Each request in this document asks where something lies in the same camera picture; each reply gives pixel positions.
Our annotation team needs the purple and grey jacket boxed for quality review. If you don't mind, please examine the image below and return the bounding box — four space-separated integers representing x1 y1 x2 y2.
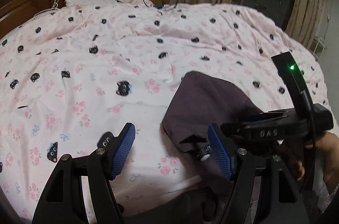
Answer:
125 72 262 223

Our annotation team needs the person's right hand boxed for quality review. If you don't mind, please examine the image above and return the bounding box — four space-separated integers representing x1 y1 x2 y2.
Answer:
289 131 338 194

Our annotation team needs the brown curtain right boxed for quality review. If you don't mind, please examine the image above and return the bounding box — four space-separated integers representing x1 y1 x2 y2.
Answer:
286 0 325 48

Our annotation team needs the pink cat-print bed quilt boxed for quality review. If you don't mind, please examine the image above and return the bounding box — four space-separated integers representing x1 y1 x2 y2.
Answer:
1 0 329 221

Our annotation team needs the white wire shelf rack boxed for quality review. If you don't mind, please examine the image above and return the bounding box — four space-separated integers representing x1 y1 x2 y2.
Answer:
309 36 326 61

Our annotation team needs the black cable on bed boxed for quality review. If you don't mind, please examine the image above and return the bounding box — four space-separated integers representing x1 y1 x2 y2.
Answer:
142 0 179 11

